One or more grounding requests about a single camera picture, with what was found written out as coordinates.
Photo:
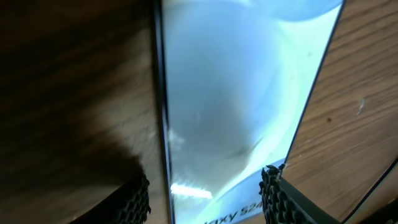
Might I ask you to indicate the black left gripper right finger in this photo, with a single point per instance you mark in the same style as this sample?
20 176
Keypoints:
282 203

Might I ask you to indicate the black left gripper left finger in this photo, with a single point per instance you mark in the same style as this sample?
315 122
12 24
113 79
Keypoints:
129 204

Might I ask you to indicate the blue Galaxy S24+ smartphone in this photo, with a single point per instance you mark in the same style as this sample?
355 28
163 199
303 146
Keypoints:
235 77

